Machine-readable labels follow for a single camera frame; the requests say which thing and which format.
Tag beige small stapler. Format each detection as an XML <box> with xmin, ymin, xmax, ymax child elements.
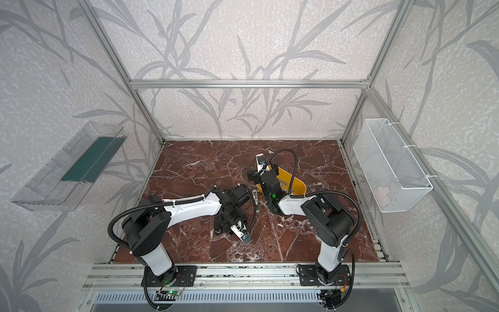
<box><xmin>252</xmin><ymin>190</ymin><xmax>259</xmax><ymax>205</ymax></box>

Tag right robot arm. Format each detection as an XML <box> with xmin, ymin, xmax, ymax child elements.
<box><xmin>247</xmin><ymin>165</ymin><xmax>363</xmax><ymax>285</ymax></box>

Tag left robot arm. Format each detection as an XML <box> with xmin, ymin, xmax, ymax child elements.
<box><xmin>107</xmin><ymin>185</ymin><xmax>257</xmax><ymax>282</ymax></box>

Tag yellow plastic tray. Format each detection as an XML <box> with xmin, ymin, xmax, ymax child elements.
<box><xmin>256</xmin><ymin>162</ymin><xmax>307</xmax><ymax>196</ymax></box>

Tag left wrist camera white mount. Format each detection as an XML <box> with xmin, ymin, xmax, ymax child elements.
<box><xmin>231</xmin><ymin>225</ymin><xmax>252</xmax><ymax>244</ymax></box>

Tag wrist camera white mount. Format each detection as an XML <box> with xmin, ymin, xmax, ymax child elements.
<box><xmin>256</xmin><ymin>153</ymin><xmax>270</xmax><ymax>174</ymax></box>
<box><xmin>231</xmin><ymin>225</ymin><xmax>252</xmax><ymax>244</ymax></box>

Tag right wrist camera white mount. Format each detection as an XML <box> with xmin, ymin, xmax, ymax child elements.
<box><xmin>256</xmin><ymin>153</ymin><xmax>270</xmax><ymax>174</ymax></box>

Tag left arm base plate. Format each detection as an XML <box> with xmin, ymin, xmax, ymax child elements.
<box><xmin>141</xmin><ymin>265</ymin><xmax>197</xmax><ymax>288</ymax></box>

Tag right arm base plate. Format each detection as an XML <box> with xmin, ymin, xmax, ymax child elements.
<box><xmin>295</xmin><ymin>263</ymin><xmax>352</xmax><ymax>288</ymax></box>

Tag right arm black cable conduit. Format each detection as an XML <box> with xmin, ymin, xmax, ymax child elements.
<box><xmin>262</xmin><ymin>147</ymin><xmax>363</xmax><ymax>289</ymax></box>

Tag white wire mesh basket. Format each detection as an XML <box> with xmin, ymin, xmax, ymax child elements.
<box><xmin>353</xmin><ymin>118</ymin><xmax>433</xmax><ymax>213</ymax></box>

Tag aluminium front rail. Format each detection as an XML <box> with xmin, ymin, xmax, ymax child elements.
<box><xmin>82</xmin><ymin>262</ymin><xmax>410</xmax><ymax>291</ymax></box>

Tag clear acrylic wall shelf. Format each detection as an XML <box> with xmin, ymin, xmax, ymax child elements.
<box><xmin>12</xmin><ymin>122</ymin><xmax>127</xmax><ymax>212</ymax></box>

